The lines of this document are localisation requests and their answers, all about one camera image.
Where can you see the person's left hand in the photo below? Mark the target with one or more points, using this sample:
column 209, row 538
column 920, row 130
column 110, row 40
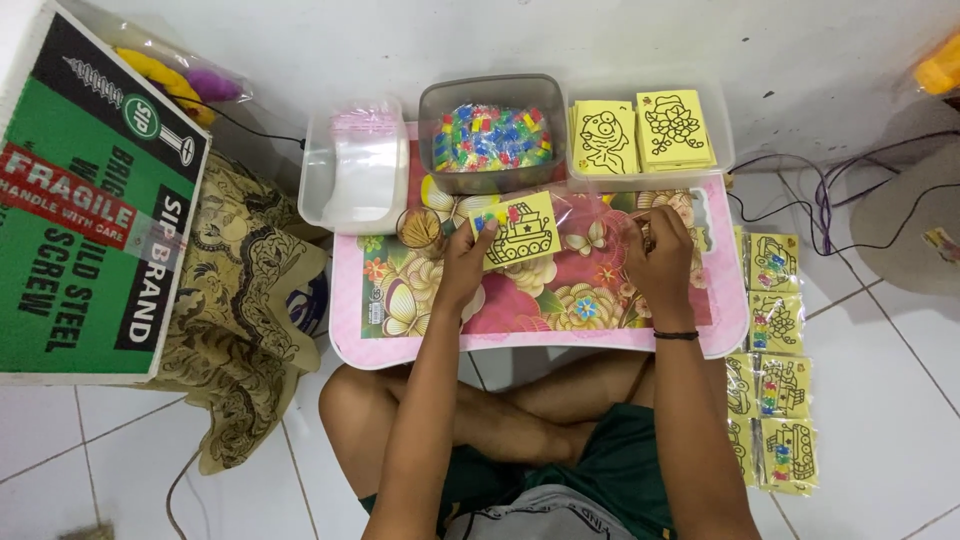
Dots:
column 461, row 266

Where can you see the person's right hand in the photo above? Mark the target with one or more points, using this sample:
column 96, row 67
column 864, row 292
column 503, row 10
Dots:
column 666, row 270

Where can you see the strip of coloured sand packets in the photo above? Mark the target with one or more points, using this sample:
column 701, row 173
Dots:
column 495, row 216

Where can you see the yellow tank drawing card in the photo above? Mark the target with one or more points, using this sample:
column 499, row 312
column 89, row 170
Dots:
column 529, row 232

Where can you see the clear plastic sleeve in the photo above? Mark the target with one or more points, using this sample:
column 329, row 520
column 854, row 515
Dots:
column 592, row 214

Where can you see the cup of wooden sticks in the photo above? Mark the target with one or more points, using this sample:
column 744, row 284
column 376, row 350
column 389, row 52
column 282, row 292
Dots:
column 420, row 229

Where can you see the black wrist band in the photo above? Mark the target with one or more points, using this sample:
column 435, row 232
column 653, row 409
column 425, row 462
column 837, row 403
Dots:
column 675, row 335

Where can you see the pink floral folding table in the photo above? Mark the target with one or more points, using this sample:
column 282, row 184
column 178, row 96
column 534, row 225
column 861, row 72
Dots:
column 570, row 307

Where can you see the heap of coloured sand packets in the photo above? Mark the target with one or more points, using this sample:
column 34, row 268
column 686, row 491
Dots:
column 491, row 139

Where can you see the stack of clear zip bags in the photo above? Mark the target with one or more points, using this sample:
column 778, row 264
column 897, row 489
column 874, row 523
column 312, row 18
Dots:
column 367, row 169

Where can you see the stack of flower drawing cards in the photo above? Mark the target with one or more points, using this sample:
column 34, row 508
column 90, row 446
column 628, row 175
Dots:
column 675, row 129

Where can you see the row of packed card packets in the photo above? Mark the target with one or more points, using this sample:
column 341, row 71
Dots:
column 776, row 360

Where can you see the stack of fish drawing cards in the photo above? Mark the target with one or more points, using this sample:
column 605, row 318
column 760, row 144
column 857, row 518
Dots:
column 602, row 139

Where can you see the clear box for cards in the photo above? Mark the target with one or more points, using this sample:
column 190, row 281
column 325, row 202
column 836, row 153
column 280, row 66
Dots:
column 724, row 135

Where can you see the person's right leg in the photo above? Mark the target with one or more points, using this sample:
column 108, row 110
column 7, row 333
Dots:
column 577, row 390

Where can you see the person's leg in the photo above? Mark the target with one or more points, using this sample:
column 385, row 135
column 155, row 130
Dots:
column 577, row 390
column 375, row 420

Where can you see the blue and white bag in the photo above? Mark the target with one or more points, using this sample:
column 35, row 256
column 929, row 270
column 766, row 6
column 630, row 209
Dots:
column 309, row 304

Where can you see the clear box for zip bags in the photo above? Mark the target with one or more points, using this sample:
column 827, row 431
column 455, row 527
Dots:
column 319, row 187

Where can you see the person's left leg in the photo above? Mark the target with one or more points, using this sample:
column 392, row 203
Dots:
column 375, row 420

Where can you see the grey plastic container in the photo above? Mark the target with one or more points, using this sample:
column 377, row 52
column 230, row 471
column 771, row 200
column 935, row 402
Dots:
column 491, row 90

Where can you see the green shorts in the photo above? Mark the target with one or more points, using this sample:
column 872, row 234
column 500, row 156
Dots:
column 607, row 480

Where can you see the brown batik cloth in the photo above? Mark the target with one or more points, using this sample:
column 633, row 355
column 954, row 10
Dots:
column 240, row 300

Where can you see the grey round stool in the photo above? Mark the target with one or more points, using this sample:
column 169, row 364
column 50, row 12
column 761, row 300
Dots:
column 900, row 210

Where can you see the grey shirt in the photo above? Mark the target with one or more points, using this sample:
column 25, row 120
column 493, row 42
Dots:
column 540, row 517

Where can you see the plastic bag with plush toy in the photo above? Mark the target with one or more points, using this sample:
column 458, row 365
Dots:
column 180, row 79

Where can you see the yellow plastic toy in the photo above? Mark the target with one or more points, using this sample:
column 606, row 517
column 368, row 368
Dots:
column 937, row 67

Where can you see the green and black cardboard box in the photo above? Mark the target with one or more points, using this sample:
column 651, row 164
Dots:
column 82, row 225

